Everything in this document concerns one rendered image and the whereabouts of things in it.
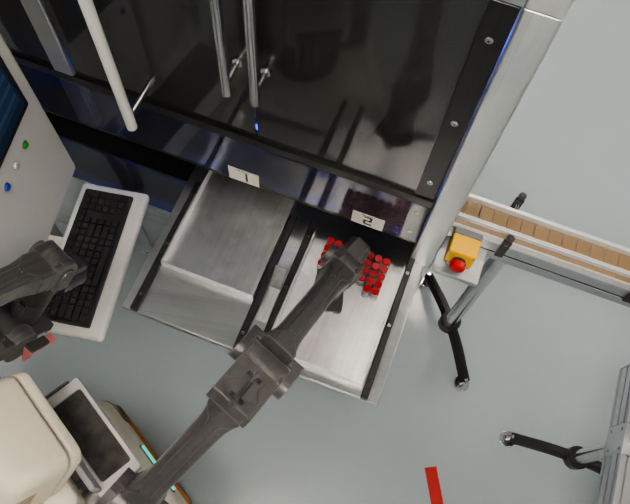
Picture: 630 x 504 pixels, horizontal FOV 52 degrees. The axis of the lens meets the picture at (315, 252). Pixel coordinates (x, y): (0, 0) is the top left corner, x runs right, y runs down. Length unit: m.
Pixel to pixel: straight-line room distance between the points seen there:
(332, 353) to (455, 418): 1.03
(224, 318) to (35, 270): 0.60
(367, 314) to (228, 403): 0.78
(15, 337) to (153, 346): 1.31
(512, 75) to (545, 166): 2.04
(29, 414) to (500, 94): 0.97
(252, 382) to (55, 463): 0.38
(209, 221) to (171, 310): 0.27
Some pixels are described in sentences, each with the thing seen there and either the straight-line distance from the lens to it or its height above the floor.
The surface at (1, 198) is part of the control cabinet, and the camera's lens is 1.70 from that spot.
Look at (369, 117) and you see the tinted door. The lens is 1.32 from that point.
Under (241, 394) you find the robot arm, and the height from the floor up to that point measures 1.51.
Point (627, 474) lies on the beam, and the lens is 2.19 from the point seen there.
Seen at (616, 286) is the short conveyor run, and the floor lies 0.93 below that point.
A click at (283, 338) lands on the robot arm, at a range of 1.08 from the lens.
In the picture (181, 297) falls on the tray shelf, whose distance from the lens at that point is 1.73.
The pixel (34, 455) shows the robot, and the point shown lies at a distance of 1.21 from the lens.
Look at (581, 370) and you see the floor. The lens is 2.81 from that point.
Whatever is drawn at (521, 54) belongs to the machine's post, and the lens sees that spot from 1.09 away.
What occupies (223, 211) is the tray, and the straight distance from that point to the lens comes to 1.82.
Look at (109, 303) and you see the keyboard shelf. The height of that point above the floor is 0.80.
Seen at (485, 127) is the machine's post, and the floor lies 1.52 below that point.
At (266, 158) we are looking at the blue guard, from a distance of 1.58.
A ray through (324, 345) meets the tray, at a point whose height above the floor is 0.88.
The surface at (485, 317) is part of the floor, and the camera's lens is 2.74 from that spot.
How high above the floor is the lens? 2.49
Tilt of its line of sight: 66 degrees down
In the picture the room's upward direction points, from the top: 6 degrees clockwise
